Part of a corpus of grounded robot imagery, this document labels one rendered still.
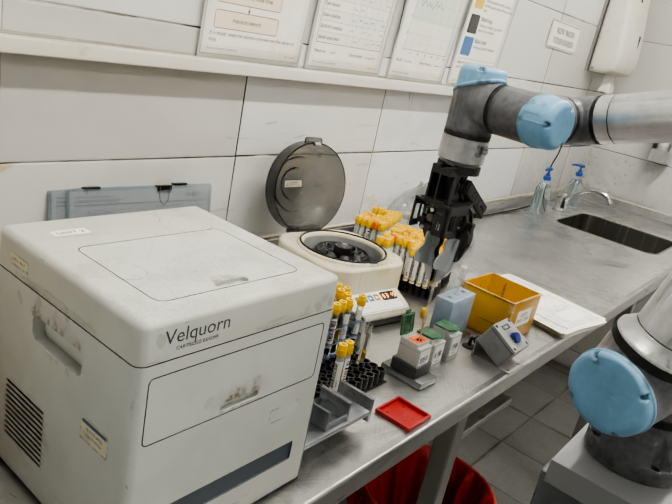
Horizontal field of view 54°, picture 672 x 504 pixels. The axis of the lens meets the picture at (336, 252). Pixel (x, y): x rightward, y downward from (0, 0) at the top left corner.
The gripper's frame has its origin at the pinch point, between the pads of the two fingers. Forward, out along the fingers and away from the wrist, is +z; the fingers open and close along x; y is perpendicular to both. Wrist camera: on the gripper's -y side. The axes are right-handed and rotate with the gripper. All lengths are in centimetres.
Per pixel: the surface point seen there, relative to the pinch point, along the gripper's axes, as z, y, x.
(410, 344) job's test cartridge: 13.6, 1.9, -0.4
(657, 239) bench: 22, -204, -11
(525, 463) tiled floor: 108, -135, -13
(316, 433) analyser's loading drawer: 16.6, 32.7, 5.7
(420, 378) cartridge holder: 19.3, 0.8, 2.8
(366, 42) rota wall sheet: -34, -40, -57
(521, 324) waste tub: 17.1, -38.0, 3.5
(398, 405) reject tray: 20.4, 10.2, 4.9
